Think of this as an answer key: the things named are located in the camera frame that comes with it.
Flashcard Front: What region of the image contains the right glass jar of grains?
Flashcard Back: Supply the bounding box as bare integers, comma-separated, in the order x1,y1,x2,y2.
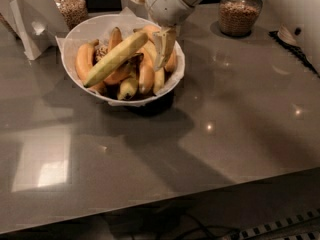
218,0,263,37

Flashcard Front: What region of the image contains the long pale yellow banana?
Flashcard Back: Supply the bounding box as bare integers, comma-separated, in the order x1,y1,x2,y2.
143,41,165,94

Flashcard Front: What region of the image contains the glass jar of grains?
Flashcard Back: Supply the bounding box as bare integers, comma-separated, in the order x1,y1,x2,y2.
218,0,263,37
54,0,88,29

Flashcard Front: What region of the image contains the left white folded sign stand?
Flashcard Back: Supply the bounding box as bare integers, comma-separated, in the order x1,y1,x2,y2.
0,0,69,60

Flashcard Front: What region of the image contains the white paper bowl liner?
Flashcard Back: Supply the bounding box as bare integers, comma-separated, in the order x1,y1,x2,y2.
54,6,186,107

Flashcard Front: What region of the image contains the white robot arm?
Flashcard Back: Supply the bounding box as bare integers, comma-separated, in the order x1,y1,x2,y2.
130,0,320,70

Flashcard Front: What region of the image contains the black white striped floor strip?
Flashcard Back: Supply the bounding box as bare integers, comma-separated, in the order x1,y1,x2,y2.
218,208,320,240

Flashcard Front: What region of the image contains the white folded sign stand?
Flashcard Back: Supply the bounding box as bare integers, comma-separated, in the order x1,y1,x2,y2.
121,0,155,23
0,0,69,60

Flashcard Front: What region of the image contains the small green-yellow bottom banana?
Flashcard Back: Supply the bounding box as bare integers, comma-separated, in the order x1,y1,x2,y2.
117,73,138,100

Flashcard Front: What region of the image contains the white bowl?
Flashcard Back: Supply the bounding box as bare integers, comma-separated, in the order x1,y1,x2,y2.
60,14,186,107

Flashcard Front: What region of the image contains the black cable on floor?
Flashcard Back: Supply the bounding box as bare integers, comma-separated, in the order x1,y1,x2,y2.
129,203,241,240

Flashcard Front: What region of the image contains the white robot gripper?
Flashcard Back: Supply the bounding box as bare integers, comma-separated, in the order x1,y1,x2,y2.
129,0,193,70

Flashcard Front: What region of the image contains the long green-yellow banana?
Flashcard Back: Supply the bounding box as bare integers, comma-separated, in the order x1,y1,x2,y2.
83,32,148,88

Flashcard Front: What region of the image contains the centre white folded sign stand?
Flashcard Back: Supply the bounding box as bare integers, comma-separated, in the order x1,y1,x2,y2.
121,0,155,23

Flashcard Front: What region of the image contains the middle orange-yellow banana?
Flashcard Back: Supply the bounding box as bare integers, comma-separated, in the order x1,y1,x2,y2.
138,48,154,95

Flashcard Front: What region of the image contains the brown-spotted banana under green one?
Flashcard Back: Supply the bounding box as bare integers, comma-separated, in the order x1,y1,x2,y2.
104,53,144,85

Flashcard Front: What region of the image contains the left glass jar of grains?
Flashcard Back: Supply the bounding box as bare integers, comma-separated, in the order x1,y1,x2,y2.
54,0,88,29

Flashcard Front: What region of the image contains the black brush-like object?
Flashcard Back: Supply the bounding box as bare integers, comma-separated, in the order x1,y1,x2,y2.
269,25,320,78

